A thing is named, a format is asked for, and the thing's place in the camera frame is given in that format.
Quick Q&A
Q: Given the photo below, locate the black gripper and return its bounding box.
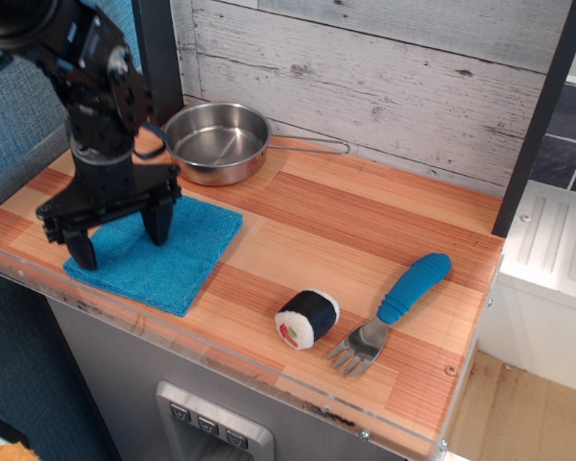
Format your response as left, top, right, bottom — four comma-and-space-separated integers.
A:
36, 149, 181, 270

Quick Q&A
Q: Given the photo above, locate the blue towel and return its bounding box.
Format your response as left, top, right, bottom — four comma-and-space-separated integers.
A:
63, 196, 243, 317

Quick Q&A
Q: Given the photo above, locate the small steel pot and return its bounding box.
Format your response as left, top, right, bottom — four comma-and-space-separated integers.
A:
161, 101, 351, 187

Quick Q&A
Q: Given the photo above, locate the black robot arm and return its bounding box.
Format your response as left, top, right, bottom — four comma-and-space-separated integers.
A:
0, 1, 181, 270

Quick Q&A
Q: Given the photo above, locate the clear acrylic edge guard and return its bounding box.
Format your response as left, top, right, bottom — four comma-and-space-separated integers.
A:
0, 250, 449, 460

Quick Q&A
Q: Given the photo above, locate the plush sushi roll toy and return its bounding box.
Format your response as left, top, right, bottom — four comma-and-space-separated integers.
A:
275, 288, 340, 351

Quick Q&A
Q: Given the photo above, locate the silver dispenser panel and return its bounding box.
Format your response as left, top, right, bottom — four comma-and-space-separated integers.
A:
156, 380, 276, 460

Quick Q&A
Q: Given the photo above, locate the orange object at corner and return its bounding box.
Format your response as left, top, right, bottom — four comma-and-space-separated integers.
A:
0, 443, 40, 461

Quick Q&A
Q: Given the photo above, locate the white toy sink unit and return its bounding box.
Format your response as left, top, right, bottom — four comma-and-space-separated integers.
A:
478, 182, 576, 390

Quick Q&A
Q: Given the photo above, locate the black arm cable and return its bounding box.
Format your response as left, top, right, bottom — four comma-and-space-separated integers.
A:
132, 122, 169, 160

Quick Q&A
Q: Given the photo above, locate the dark left post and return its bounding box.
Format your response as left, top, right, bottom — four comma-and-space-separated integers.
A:
132, 0, 183, 126

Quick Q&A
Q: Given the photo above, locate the dark post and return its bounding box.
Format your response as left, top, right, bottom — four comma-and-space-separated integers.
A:
492, 0, 576, 238
132, 0, 183, 126

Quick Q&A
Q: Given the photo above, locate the blue handled metal fork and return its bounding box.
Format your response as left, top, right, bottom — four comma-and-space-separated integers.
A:
326, 254, 451, 377

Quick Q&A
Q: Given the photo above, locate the dark right post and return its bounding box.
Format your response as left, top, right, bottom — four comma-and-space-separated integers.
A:
492, 0, 576, 238

